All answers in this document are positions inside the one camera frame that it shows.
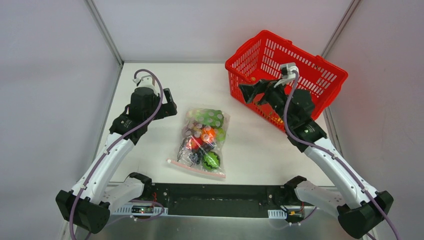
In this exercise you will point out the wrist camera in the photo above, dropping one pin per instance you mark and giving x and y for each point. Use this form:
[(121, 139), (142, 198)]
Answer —
[(147, 81), (289, 72)]

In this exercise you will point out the clear zip top bag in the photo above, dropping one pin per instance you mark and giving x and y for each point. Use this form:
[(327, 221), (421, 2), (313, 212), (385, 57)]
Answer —
[(191, 128)]

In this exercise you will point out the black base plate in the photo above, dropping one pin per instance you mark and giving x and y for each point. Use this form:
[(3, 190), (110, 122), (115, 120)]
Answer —
[(221, 200)]

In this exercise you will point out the green mangosteen fruit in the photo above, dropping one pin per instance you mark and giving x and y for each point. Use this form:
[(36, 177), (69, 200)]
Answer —
[(211, 161)]

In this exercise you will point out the dark grape bunch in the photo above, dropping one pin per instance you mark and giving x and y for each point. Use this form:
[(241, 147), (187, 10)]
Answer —
[(186, 153)]

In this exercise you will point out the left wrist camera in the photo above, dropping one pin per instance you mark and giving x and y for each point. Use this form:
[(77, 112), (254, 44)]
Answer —
[(147, 81)]

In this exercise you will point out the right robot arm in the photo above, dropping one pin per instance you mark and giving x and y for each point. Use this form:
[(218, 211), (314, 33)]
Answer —
[(357, 206)]

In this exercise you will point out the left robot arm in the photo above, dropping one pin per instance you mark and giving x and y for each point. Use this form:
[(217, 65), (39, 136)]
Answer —
[(88, 204)]

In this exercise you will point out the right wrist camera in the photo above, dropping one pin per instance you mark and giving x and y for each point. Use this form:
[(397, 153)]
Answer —
[(289, 72)]

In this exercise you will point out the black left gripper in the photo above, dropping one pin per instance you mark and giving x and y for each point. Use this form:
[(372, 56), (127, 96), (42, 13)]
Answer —
[(167, 105)]

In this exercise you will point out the orange fruit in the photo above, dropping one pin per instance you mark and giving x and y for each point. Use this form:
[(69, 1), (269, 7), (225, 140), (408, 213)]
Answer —
[(208, 134)]

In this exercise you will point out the red apple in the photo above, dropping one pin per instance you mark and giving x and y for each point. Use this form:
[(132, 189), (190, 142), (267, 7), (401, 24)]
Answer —
[(194, 143)]

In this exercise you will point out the light green round fruit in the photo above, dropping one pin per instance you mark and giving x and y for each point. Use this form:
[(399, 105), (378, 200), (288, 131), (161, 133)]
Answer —
[(220, 134)]

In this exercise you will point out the red plastic basket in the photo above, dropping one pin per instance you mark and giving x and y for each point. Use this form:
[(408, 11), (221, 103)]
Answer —
[(261, 56)]

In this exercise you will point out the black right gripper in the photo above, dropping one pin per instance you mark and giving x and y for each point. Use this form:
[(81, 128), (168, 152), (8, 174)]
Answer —
[(262, 93)]

